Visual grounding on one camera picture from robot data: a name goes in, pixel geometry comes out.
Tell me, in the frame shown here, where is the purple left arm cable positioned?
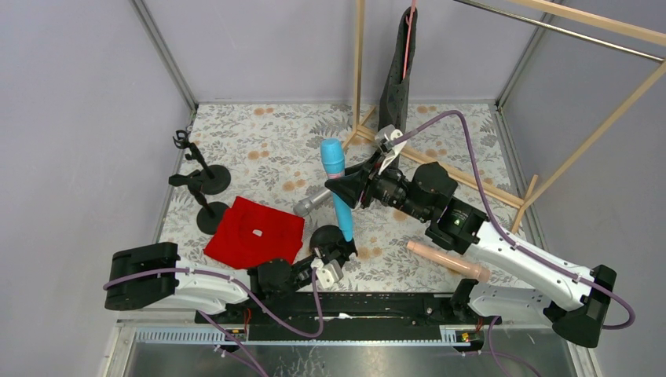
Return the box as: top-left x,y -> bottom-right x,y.
103,268 -> 324,377

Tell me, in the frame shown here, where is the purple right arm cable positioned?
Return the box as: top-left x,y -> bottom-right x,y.
393,109 -> 637,331

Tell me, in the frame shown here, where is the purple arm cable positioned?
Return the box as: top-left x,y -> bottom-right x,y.
103,268 -> 324,377
393,109 -> 637,331

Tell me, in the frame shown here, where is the pink beige microphone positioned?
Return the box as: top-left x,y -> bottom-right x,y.
407,240 -> 491,283

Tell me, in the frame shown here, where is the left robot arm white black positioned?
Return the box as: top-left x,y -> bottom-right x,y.
103,240 -> 357,314

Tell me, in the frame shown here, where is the wooden clothes rack frame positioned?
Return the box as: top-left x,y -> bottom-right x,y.
340,0 -> 666,234

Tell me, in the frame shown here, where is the silver microphone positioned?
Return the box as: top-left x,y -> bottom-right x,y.
293,187 -> 331,217

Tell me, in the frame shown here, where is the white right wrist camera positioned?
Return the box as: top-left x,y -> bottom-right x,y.
375,125 -> 407,174

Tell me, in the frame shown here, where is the black mic stand rear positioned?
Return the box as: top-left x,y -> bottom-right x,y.
173,130 -> 231,195

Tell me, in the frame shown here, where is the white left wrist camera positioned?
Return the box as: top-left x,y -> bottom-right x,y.
310,258 -> 343,290

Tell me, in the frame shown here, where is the black mic stand moved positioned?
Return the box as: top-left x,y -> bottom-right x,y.
309,225 -> 358,261

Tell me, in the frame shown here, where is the red folded cloth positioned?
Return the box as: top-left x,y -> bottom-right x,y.
203,196 -> 305,269

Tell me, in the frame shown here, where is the blue microphone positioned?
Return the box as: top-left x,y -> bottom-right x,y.
320,138 -> 355,243

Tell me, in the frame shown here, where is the black mic stand front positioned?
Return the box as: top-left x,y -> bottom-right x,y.
168,170 -> 229,236

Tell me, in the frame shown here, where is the pink clothes hanger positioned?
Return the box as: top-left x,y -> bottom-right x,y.
402,0 -> 418,79

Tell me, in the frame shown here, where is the dark grey hanging garment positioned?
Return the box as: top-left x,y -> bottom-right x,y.
378,7 -> 419,170

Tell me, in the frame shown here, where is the metal rack rod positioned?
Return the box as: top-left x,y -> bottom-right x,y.
455,0 -> 665,64

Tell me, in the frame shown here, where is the black mic stand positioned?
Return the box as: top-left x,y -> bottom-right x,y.
168,170 -> 229,236
173,130 -> 231,195

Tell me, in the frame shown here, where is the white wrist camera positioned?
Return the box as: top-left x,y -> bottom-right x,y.
310,258 -> 343,290
375,125 -> 407,174

